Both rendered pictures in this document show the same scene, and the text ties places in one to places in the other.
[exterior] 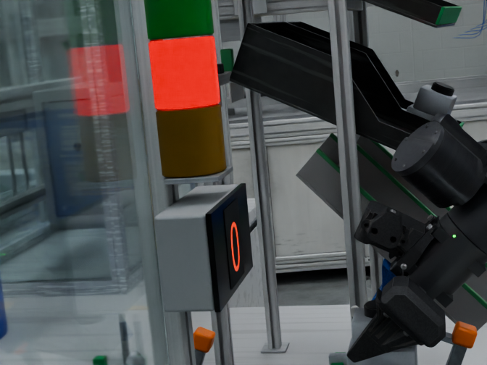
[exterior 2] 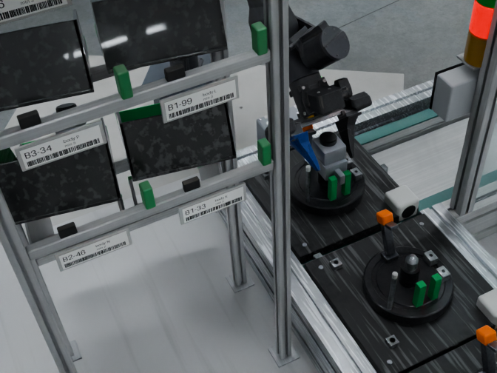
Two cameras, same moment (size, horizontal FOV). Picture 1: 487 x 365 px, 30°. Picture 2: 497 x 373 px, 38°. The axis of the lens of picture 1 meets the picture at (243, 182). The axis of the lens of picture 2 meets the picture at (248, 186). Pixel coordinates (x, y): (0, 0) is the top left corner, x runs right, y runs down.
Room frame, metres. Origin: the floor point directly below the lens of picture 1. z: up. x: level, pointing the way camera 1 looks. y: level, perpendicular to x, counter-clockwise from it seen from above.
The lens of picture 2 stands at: (1.48, 0.54, 1.91)
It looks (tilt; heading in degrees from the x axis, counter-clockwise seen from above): 45 degrees down; 234
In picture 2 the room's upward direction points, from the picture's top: 4 degrees counter-clockwise
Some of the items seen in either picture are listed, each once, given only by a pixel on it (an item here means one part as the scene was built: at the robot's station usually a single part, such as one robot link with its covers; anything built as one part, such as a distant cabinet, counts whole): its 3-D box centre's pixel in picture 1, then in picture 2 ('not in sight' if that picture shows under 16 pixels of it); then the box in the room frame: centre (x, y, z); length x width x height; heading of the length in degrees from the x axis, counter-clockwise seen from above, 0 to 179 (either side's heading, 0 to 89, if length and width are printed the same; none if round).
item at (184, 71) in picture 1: (183, 72); (489, 15); (0.67, 0.04, 1.33); 0.05 x 0.05 x 0.05
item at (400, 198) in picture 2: not in sight; (401, 203); (0.76, 0.00, 0.97); 0.05 x 0.05 x 0.04; 78
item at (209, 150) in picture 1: (190, 139); (483, 44); (0.67, 0.04, 1.28); 0.05 x 0.05 x 0.05
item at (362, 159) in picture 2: not in sight; (325, 191); (0.83, -0.12, 0.96); 0.24 x 0.24 x 0.02; 78
